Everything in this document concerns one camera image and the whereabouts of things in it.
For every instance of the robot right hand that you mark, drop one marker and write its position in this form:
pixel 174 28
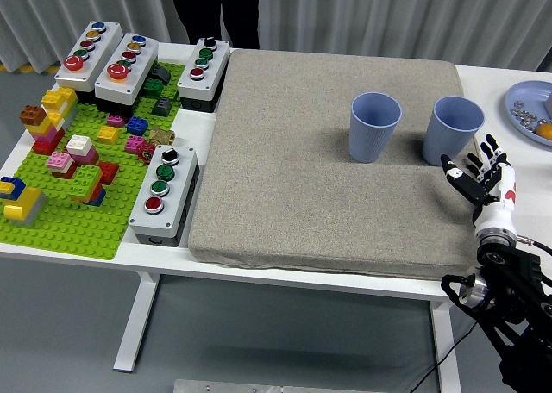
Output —
pixel 500 186

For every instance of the blue ribbed plastic cup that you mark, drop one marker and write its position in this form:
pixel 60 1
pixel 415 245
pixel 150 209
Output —
pixel 371 143
pixel 444 147

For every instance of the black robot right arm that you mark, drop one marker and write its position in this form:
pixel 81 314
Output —
pixel 517 281

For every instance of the orange fruit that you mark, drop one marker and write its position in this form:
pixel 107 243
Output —
pixel 545 131

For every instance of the grey block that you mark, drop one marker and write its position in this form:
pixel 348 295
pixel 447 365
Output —
pixel 549 104

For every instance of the blue plate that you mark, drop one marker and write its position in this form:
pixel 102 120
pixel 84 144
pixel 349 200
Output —
pixel 528 93

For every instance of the white table leg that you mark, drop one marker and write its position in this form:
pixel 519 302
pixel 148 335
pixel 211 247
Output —
pixel 138 324
pixel 446 354

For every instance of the grey-brown fabric mat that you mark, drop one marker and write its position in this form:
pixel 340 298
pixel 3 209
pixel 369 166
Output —
pixel 302 186

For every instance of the four-button white control box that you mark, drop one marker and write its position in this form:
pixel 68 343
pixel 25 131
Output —
pixel 215 65
pixel 181 186

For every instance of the grey metal plate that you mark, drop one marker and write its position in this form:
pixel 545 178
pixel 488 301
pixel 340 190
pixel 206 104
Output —
pixel 224 386

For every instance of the person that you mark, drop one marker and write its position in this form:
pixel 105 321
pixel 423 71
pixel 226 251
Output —
pixel 194 9

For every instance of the dark grey sloped brick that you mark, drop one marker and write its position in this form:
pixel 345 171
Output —
pixel 163 75

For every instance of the dark green toy brick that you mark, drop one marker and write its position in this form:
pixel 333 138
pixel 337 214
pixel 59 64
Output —
pixel 153 87

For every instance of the blue toy brick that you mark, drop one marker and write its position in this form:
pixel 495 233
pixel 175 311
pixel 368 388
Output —
pixel 137 126

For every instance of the five-button white control box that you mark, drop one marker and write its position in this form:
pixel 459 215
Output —
pixel 142 65
pixel 105 48

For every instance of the small magenta toy brick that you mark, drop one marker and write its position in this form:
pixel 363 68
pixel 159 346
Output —
pixel 115 120

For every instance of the red toy brick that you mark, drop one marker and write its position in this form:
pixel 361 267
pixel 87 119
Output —
pixel 110 171

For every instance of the yellow toy brick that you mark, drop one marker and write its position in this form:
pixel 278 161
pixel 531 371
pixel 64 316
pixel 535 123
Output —
pixel 108 134

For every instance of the green orange blue brick stack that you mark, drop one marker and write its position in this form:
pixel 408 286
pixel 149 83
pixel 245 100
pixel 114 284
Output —
pixel 86 177

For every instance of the green toy brick baseplate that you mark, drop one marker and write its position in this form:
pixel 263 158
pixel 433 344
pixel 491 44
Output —
pixel 64 233

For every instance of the pink white red brick stack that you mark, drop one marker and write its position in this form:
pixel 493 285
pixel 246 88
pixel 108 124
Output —
pixel 59 160

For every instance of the yellow white brick stack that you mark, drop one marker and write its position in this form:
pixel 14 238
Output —
pixel 58 97

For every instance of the brown yellow pink brick stack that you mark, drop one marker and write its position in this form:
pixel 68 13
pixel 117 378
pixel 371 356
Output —
pixel 32 115

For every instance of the blue yellow grey brick stack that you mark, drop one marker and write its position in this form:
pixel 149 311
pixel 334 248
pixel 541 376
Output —
pixel 26 203

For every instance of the white pleated curtain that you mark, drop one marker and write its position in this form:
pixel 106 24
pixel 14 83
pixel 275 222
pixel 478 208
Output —
pixel 43 14

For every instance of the yellow black floor tape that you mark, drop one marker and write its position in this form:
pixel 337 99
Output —
pixel 26 68

